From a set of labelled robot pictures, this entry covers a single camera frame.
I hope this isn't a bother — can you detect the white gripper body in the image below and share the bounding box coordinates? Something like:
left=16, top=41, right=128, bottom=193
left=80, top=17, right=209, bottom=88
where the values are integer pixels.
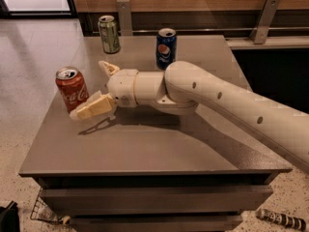
left=107, top=69, right=138, bottom=107

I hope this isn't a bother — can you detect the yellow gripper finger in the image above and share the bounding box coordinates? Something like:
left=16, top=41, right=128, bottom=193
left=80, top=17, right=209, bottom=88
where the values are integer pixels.
left=98, top=61, right=120, bottom=78
left=70, top=91, right=116, bottom=120

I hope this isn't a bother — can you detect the red Coca-Cola can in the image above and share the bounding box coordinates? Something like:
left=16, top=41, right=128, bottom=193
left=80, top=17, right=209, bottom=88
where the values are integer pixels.
left=55, top=67, right=89, bottom=112

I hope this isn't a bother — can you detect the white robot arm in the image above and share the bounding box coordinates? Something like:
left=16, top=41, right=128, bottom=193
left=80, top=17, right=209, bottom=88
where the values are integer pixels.
left=70, top=61, right=309, bottom=172

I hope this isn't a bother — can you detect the green soda can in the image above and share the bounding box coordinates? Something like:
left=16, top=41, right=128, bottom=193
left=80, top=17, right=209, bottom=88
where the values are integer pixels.
left=98, top=15, right=121, bottom=54

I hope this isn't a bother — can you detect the blue Pepsi can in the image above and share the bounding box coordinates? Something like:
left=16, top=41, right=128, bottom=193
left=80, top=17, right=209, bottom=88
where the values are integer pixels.
left=155, top=28, right=177, bottom=70

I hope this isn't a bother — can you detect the grey drawer cabinet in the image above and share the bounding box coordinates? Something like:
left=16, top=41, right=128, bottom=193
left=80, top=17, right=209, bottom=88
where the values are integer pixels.
left=18, top=35, right=294, bottom=232

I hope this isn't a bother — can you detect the lower grey drawer front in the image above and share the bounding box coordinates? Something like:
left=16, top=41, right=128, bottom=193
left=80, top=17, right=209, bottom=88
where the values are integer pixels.
left=70, top=215, right=242, bottom=232

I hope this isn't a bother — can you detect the grey drawer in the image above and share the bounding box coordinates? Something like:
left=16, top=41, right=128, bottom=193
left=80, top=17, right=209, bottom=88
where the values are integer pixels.
left=70, top=215, right=242, bottom=232
left=41, top=186, right=272, bottom=217

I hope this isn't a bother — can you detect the black bag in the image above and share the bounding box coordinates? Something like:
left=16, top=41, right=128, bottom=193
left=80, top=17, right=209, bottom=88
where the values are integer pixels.
left=0, top=201, right=20, bottom=232

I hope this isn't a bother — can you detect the upper grey drawer front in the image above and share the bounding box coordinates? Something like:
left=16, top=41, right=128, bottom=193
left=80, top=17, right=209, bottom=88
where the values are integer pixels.
left=41, top=186, right=272, bottom=217

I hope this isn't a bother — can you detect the black white patterned stick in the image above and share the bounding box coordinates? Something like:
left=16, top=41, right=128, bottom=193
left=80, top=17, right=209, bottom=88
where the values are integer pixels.
left=256, top=209, right=309, bottom=232

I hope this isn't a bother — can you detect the horizontal metal rail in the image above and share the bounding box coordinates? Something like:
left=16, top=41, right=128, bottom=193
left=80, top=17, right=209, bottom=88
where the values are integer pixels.
left=128, top=26, right=309, bottom=35

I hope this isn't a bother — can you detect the left metal bracket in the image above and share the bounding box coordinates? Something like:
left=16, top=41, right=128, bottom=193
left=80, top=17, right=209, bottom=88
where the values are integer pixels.
left=117, top=0, right=133, bottom=36

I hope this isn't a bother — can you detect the metal bracket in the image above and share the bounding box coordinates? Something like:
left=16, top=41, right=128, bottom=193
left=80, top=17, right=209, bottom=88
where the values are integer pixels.
left=249, top=0, right=281, bottom=44
left=117, top=0, right=133, bottom=36

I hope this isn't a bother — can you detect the wire basket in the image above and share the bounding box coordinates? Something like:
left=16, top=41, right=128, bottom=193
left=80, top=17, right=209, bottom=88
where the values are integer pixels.
left=30, top=189, right=70, bottom=225

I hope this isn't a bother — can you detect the right metal bracket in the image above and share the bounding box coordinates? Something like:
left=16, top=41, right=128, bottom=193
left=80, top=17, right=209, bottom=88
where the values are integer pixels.
left=249, top=0, right=281, bottom=44

